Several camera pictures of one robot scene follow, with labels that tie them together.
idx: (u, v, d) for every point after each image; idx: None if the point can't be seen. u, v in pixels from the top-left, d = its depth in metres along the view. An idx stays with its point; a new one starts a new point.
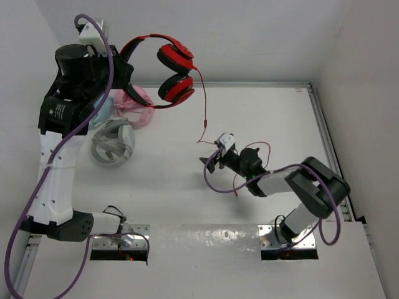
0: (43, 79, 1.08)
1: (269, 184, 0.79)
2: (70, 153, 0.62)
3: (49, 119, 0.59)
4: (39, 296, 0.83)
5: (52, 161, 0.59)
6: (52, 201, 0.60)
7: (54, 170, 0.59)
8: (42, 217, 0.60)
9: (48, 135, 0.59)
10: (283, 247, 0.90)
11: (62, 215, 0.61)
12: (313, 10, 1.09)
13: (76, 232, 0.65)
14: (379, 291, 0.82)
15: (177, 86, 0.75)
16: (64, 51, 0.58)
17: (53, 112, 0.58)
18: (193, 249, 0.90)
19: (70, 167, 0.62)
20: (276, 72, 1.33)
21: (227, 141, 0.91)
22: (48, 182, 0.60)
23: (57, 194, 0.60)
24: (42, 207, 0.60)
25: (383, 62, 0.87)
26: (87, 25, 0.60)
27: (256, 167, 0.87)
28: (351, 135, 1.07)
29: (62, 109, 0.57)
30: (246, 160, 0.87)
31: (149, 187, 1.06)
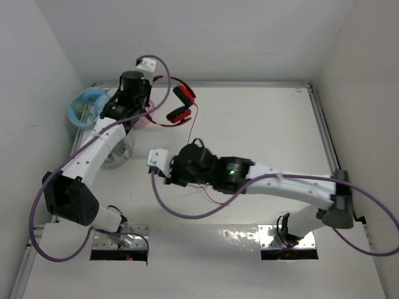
0: (44, 78, 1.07)
1: (275, 190, 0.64)
2: (113, 138, 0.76)
3: (108, 114, 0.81)
4: (38, 295, 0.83)
5: (101, 133, 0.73)
6: (86, 161, 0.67)
7: (99, 141, 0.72)
8: (72, 171, 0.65)
9: (105, 121, 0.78)
10: (283, 247, 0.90)
11: (87, 176, 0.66)
12: (312, 10, 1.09)
13: (86, 205, 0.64)
14: (379, 290, 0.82)
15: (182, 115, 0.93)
16: (128, 73, 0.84)
17: (115, 109, 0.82)
18: (193, 249, 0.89)
19: (108, 147, 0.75)
20: (276, 72, 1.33)
21: (158, 157, 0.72)
22: (90, 147, 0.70)
23: (91, 157, 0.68)
24: (76, 164, 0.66)
25: (383, 62, 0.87)
26: (143, 61, 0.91)
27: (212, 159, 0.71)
28: (351, 135, 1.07)
29: (121, 109, 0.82)
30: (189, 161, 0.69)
31: (149, 186, 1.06)
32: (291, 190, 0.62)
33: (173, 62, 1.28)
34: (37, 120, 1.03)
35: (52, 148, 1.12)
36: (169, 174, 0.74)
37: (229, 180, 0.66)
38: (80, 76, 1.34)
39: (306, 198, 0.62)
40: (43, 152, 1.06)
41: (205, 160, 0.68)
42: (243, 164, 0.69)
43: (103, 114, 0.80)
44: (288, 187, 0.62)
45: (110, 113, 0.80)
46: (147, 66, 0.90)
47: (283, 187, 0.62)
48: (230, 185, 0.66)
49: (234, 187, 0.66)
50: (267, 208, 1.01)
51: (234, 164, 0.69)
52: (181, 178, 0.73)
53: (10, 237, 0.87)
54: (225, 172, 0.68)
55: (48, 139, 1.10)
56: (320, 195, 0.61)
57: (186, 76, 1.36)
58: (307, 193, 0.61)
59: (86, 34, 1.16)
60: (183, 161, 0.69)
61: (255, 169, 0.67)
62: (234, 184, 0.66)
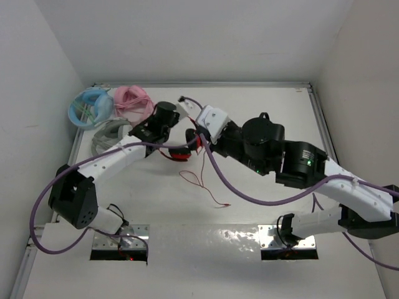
0: (44, 78, 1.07)
1: (340, 194, 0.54)
2: (136, 154, 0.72)
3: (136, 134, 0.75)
4: (38, 295, 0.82)
5: (126, 146, 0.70)
6: (103, 166, 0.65)
7: (120, 152, 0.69)
8: (87, 171, 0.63)
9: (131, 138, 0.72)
10: (283, 247, 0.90)
11: (98, 180, 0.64)
12: (312, 10, 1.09)
13: (88, 208, 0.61)
14: (379, 290, 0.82)
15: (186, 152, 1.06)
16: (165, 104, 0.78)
17: (143, 131, 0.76)
18: (193, 249, 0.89)
19: (126, 161, 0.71)
20: (276, 72, 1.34)
21: (210, 121, 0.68)
22: (110, 156, 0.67)
23: (109, 165, 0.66)
24: (93, 165, 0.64)
25: (383, 62, 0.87)
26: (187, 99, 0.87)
27: (278, 143, 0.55)
28: (351, 135, 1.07)
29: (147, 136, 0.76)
30: (262, 138, 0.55)
31: (149, 186, 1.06)
32: (362, 200, 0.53)
33: (173, 62, 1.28)
34: (37, 120, 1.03)
35: (52, 149, 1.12)
36: (216, 141, 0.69)
37: (299, 171, 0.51)
38: (80, 76, 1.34)
39: (366, 209, 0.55)
40: (43, 153, 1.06)
41: (280, 142, 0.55)
42: (318, 154, 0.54)
43: (132, 132, 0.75)
44: (360, 198, 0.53)
45: (138, 135, 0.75)
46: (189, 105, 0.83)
47: (355, 195, 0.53)
48: (299, 176, 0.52)
49: (303, 179, 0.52)
50: (267, 208, 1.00)
51: (305, 151, 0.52)
52: (227, 149, 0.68)
53: (10, 237, 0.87)
54: (297, 162, 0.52)
55: (48, 139, 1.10)
56: (383, 209, 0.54)
57: (186, 76, 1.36)
58: (372, 205, 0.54)
59: (86, 35, 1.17)
60: (252, 137, 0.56)
61: (330, 164, 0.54)
62: (303, 175, 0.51)
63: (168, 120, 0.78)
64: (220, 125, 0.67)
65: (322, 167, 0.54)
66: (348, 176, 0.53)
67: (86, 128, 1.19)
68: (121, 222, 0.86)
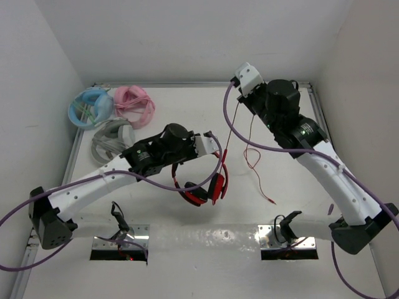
0: (44, 78, 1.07)
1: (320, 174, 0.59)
2: (121, 182, 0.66)
3: (130, 154, 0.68)
4: (38, 295, 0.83)
5: (108, 174, 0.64)
6: (75, 197, 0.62)
7: (100, 180, 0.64)
8: (57, 200, 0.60)
9: (120, 160, 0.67)
10: (283, 246, 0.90)
11: (67, 213, 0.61)
12: (313, 10, 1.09)
13: (52, 236, 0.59)
14: (378, 290, 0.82)
15: (196, 197, 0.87)
16: (175, 128, 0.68)
17: (139, 153, 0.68)
18: (193, 248, 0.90)
19: (108, 189, 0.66)
20: (276, 71, 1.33)
21: (244, 75, 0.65)
22: (87, 183, 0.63)
23: (83, 195, 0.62)
24: (65, 194, 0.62)
25: (383, 61, 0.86)
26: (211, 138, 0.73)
27: (289, 106, 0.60)
28: (352, 136, 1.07)
29: (143, 159, 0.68)
30: (276, 93, 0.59)
31: (149, 186, 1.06)
32: (340, 187, 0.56)
33: (173, 61, 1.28)
34: (37, 120, 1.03)
35: (52, 149, 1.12)
36: (246, 94, 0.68)
37: (293, 136, 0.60)
38: (80, 76, 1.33)
39: (343, 202, 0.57)
40: (43, 152, 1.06)
41: (289, 103, 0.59)
42: (318, 131, 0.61)
43: (125, 154, 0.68)
44: (338, 185, 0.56)
45: (133, 157, 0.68)
46: (208, 145, 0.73)
47: (333, 180, 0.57)
48: (292, 140, 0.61)
49: (293, 143, 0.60)
50: (268, 208, 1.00)
51: (309, 126, 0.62)
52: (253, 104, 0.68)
53: (10, 236, 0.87)
54: (297, 129, 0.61)
55: (48, 139, 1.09)
56: (360, 209, 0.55)
57: (186, 76, 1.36)
58: (349, 197, 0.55)
59: (86, 34, 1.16)
60: (270, 90, 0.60)
61: (323, 145, 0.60)
62: (294, 140, 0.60)
63: (173, 147, 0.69)
64: (249, 83, 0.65)
65: (315, 143, 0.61)
66: (334, 161, 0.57)
67: (86, 128, 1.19)
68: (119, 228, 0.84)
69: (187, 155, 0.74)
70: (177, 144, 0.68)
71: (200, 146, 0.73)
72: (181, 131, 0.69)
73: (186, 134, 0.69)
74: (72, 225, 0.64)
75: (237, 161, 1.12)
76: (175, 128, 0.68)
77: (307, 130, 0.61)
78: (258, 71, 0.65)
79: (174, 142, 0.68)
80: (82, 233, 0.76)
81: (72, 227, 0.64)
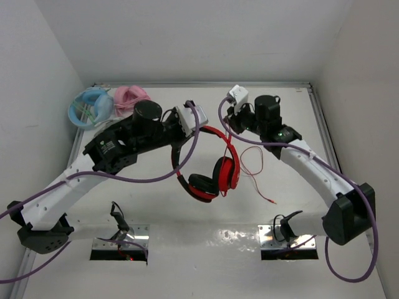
0: (44, 78, 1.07)
1: (294, 165, 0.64)
2: (90, 182, 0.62)
3: (96, 146, 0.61)
4: (38, 296, 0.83)
5: (71, 178, 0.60)
6: (44, 208, 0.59)
7: (65, 186, 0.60)
8: (28, 213, 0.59)
9: (84, 157, 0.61)
10: (283, 247, 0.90)
11: (42, 225, 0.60)
12: (313, 10, 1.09)
13: (40, 245, 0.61)
14: (378, 289, 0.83)
15: (201, 191, 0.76)
16: (141, 106, 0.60)
17: (103, 144, 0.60)
18: (194, 248, 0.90)
19: (79, 192, 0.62)
20: (276, 71, 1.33)
21: (237, 93, 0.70)
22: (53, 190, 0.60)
23: (52, 205, 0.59)
24: (34, 207, 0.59)
25: (384, 61, 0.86)
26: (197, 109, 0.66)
27: (272, 116, 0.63)
28: (351, 135, 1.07)
29: (109, 148, 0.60)
30: (260, 104, 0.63)
31: (149, 185, 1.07)
32: (313, 172, 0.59)
33: (174, 62, 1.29)
34: (37, 120, 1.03)
35: (52, 149, 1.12)
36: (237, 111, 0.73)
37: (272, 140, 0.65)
38: (80, 76, 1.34)
39: (320, 185, 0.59)
40: (43, 152, 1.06)
41: (272, 114, 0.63)
42: (295, 135, 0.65)
43: (88, 150, 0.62)
44: (311, 170, 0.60)
45: (97, 150, 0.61)
46: (188, 118, 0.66)
47: (307, 166, 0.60)
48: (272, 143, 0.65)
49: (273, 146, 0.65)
50: (268, 208, 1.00)
51: (288, 132, 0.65)
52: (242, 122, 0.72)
53: (10, 236, 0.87)
54: (277, 134, 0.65)
55: (48, 139, 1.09)
56: (331, 186, 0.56)
57: (186, 76, 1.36)
58: (321, 179, 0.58)
59: (87, 35, 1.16)
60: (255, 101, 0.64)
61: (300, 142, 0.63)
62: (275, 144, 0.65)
63: (143, 129, 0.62)
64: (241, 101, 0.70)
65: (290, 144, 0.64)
66: (307, 149, 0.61)
67: (86, 129, 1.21)
68: (118, 228, 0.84)
69: (171, 137, 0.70)
70: (147, 125, 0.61)
71: (184, 121, 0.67)
72: (150, 108, 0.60)
73: (157, 111, 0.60)
74: (68, 229, 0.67)
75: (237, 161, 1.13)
76: (142, 108, 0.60)
77: (285, 134, 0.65)
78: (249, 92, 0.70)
79: (144, 123, 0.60)
80: (82, 235, 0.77)
81: (69, 230, 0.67)
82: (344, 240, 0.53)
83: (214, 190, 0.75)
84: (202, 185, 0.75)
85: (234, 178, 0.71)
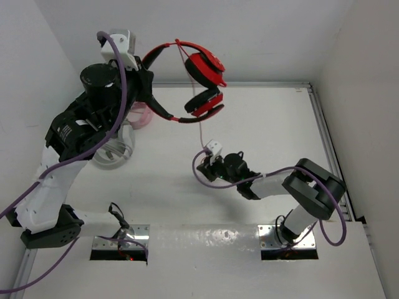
0: (43, 78, 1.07)
1: (264, 187, 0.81)
2: (64, 175, 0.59)
3: (56, 135, 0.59)
4: (38, 296, 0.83)
5: (43, 178, 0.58)
6: (33, 211, 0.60)
7: (43, 186, 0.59)
8: (22, 219, 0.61)
9: (50, 151, 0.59)
10: (283, 246, 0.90)
11: (40, 227, 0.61)
12: (312, 11, 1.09)
13: (52, 240, 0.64)
14: (378, 290, 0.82)
15: (206, 104, 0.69)
16: (89, 75, 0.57)
17: (60, 131, 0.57)
18: (193, 248, 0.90)
19: (59, 187, 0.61)
20: (277, 71, 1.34)
21: (214, 149, 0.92)
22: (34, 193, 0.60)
23: (38, 208, 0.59)
24: (25, 211, 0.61)
25: (384, 61, 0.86)
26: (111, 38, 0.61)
27: (242, 170, 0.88)
28: (351, 135, 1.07)
29: (67, 132, 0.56)
30: (231, 166, 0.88)
31: (149, 185, 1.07)
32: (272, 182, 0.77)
33: (174, 62, 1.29)
34: (37, 121, 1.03)
35: None
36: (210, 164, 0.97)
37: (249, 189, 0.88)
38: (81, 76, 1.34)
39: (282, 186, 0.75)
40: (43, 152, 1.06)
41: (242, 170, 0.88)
42: None
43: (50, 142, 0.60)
44: (269, 183, 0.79)
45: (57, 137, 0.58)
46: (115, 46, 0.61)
47: (266, 182, 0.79)
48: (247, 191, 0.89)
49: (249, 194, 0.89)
50: (268, 208, 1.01)
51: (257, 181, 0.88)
52: (217, 170, 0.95)
53: (11, 236, 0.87)
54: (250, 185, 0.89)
55: None
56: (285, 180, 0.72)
57: (187, 76, 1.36)
58: (275, 181, 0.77)
59: (87, 35, 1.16)
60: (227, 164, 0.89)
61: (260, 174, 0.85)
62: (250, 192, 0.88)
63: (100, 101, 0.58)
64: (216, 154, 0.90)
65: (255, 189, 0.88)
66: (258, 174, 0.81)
67: None
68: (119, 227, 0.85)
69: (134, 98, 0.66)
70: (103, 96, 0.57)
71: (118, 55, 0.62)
72: (100, 73, 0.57)
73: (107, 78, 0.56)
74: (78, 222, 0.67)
75: None
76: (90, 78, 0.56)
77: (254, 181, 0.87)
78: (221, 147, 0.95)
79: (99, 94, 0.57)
80: (83, 234, 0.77)
81: (80, 222, 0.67)
82: (323, 211, 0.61)
83: (213, 91, 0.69)
84: (201, 98, 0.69)
85: (209, 56, 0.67)
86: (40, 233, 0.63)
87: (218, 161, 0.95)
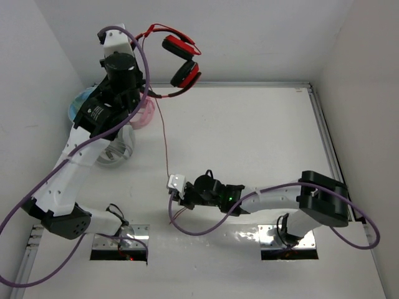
0: (44, 78, 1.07)
1: (257, 206, 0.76)
2: (91, 153, 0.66)
3: (85, 116, 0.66)
4: (39, 296, 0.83)
5: (72, 154, 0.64)
6: (58, 191, 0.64)
7: (71, 164, 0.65)
8: (45, 202, 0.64)
9: (78, 131, 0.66)
10: (283, 246, 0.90)
11: (62, 209, 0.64)
12: (312, 11, 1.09)
13: (68, 227, 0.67)
14: (379, 290, 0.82)
15: (188, 74, 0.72)
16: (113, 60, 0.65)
17: (91, 111, 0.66)
18: (193, 248, 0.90)
19: (85, 167, 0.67)
20: (276, 71, 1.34)
21: (177, 183, 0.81)
22: (60, 172, 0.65)
23: (63, 187, 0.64)
24: (48, 193, 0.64)
25: (384, 61, 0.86)
26: (110, 33, 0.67)
27: (217, 189, 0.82)
28: (351, 135, 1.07)
29: (98, 111, 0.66)
30: (204, 190, 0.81)
31: (149, 185, 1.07)
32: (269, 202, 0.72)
33: (174, 62, 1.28)
34: (37, 121, 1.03)
35: (52, 149, 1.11)
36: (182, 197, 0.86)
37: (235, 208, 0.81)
38: (80, 76, 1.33)
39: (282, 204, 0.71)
40: (43, 152, 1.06)
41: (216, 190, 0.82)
42: None
43: (78, 123, 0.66)
44: (268, 200, 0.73)
45: (86, 118, 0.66)
46: (116, 38, 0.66)
47: (262, 201, 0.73)
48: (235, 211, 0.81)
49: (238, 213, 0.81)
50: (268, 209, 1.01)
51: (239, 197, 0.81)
52: (192, 201, 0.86)
53: (11, 237, 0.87)
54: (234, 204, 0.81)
55: (48, 139, 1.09)
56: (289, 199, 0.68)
57: None
58: (280, 199, 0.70)
59: (86, 35, 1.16)
60: (199, 191, 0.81)
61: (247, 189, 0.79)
62: (238, 211, 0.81)
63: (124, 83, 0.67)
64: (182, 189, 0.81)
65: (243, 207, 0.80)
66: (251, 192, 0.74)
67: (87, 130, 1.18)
68: (118, 225, 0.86)
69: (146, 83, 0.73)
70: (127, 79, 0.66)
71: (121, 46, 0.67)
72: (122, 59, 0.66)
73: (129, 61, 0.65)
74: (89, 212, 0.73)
75: (236, 161, 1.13)
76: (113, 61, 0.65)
77: (235, 196, 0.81)
78: (181, 174, 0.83)
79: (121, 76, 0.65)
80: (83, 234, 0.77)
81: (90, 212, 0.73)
82: (342, 221, 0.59)
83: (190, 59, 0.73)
84: (183, 70, 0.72)
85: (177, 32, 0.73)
86: (59, 218, 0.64)
87: (188, 189, 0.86)
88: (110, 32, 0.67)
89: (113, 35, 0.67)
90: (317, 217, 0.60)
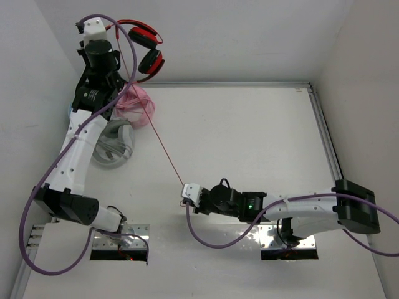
0: (44, 78, 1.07)
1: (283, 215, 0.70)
2: (95, 130, 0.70)
3: (82, 101, 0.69)
4: (39, 295, 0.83)
5: (79, 132, 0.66)
6: (71, 169, 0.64)
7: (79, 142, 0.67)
8: (58, 182, 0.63)
9: (78, 113, 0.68)
10: (283, 247, 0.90)
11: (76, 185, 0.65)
12: (312, 11, 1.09)
13: (84, 208, 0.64)
14: (379, 289, 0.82)
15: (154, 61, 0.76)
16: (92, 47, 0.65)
17: (87, 94, 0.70)
18: (193, 248, 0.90)
19: (90, 145, 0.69)
20: (276, 71, 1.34)
21: (191, 192, 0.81)
22: (68, 152, 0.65)
23: (76, 164, 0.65)
24: (60, 174, 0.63)
25: (384, 61, 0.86)
26: (87, 23, 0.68)
27: (235, 198, 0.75)
28: (351, 134, 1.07)
29: (95, 94, 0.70)
30: (221, 200, 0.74)
31: (149, 185, 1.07)
32: (298, 211, 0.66)
33: (174, 62, 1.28)
34: (37, 121, 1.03)
35: (52, 148, 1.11)
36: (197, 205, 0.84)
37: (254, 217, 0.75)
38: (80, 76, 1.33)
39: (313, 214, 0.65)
40: (43, 152, 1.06)
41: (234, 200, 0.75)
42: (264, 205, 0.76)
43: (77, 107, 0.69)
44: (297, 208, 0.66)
45: (84, 103, 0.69)
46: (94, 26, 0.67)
47: (290, 211, 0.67)
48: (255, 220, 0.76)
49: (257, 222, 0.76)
50: None
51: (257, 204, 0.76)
52: (207, 208, 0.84)
53: (11, 237, 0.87)
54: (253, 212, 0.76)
55: (48, 139, 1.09)
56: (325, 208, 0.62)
57: (186, 76, 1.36)
58: (312, 209, 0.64)
59: None
60: (215, 202, 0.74)
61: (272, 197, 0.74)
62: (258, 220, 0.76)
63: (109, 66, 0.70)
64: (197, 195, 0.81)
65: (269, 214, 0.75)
66: (278, 200, 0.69)
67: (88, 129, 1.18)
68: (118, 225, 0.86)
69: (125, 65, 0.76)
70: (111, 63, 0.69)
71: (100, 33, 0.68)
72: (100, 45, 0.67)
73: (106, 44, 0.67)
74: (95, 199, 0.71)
75: (237, 161, 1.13)
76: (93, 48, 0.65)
77: (255, 204, 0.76)
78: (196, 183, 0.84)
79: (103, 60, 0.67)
80: None
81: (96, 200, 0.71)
82: (374, 229, 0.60)
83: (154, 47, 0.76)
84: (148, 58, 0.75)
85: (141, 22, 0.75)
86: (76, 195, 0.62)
87: (203, 196, 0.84)
88: (86, 22, 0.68)
89: (91, 25, 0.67)
90: (350, 225, 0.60)
